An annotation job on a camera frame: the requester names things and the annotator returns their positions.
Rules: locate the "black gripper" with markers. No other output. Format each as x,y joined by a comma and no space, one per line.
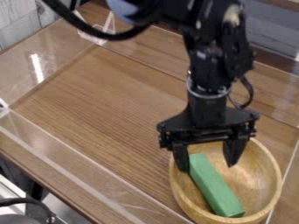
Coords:
208,121

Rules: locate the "green rectangular block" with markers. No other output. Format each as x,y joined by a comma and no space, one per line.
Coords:
217,192

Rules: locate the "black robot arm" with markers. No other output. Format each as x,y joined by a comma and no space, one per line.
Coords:
213,29

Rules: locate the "brown wooden bowl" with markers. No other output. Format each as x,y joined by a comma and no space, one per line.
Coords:
254,178

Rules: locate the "clear acrylic front wall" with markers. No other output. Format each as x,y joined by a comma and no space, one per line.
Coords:
82,182

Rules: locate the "black metal frame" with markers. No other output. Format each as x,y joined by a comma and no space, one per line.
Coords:
27,203

